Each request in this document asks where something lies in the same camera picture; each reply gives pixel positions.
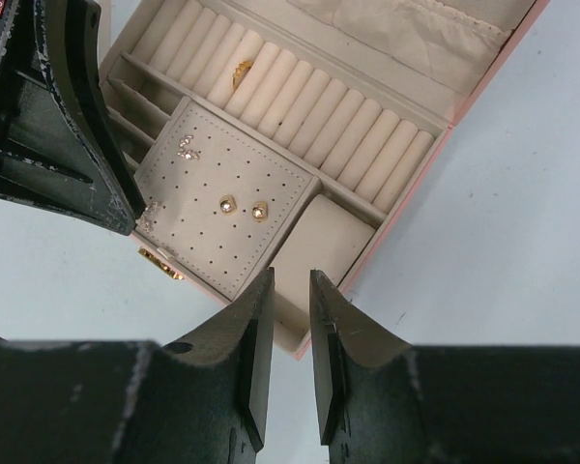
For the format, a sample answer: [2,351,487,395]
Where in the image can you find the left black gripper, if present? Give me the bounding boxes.
[0,1,145,235]

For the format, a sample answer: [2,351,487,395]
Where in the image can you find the small gold earring front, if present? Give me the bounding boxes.
[251,201,269,222]

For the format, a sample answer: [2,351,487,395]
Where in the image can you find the gold ring in rolls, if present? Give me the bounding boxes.
[229,58,255,91]

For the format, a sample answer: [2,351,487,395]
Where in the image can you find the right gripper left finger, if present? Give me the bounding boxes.
[0,269,275,463]

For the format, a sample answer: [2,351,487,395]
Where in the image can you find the pink jewelry box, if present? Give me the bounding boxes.
[101,1,545,358]

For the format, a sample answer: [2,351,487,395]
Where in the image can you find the beige ring cushion block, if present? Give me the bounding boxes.
[272,195,375,333]

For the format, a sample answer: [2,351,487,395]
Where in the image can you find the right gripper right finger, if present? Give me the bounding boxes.
[309,271,580,463]

